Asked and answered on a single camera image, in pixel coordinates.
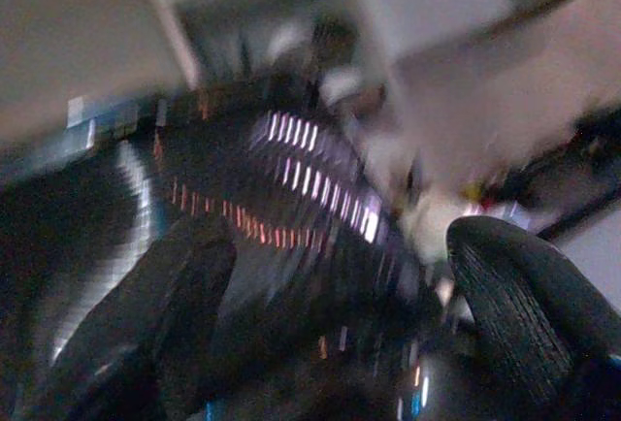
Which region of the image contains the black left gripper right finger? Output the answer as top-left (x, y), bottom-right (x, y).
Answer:
top-left (444, 215), bottom-right (621, 421)

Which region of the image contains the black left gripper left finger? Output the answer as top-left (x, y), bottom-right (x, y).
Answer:
top-left (29, 220), bottom-right (238, 421)

